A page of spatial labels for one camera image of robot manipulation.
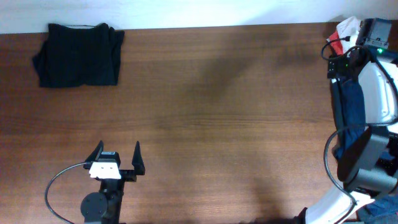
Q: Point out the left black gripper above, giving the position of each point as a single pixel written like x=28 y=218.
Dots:
x=137 y=163

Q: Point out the navy blue shorts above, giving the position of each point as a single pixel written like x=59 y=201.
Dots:
x=351 y=111

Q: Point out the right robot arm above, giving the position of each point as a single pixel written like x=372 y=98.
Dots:
x=363 y=82

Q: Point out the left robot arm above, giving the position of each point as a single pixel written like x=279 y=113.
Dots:
x=104 y=206

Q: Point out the dark grey garment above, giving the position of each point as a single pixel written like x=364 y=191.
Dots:
x=336 y=103

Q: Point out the white and red shirt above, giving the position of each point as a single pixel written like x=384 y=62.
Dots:
x=343 y=40

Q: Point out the folded black garment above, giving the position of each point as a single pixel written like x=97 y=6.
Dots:
x=72 y=57

